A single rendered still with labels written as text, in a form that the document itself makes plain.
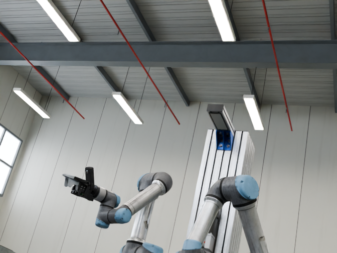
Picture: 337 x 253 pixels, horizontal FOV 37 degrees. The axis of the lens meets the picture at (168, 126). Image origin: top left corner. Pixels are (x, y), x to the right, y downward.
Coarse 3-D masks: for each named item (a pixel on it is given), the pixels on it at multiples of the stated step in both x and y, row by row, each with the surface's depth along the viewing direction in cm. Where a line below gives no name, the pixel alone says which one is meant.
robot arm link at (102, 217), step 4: (100, 208) 259; (104, 208) 258; (108, 208) 258; (112, 208) 260; (100, 212) 257; (104, 212) 255; (100, 216) 256; (104, 216) 253; (96, 220) 257; (100, 220) 255; (104, 220) 254; (96, 224) 256; (100, 224) 254; (104, 224) 255; (108, 224) 256
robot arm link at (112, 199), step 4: (108, 192) 260; (112, 192) 263; (108, 196) 259; (112, 196) 261; (116, 196) 263; (104, 200) 258; (108, 200) 259; (112, 200) 261; (116, 200) 262; (100, 204) 260; (104, 204) 259; (108, 204) 259; (112, 204) 260; (116, 204) 263
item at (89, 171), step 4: (88, 168) 254; (92, 168) 255; (88, 172) 254; (92, 172) 254; (88, 176) 255; (92, 176) 254; (88, 180) 255; (92, 180) 255; (92, 184) 255; (92, 188) 255
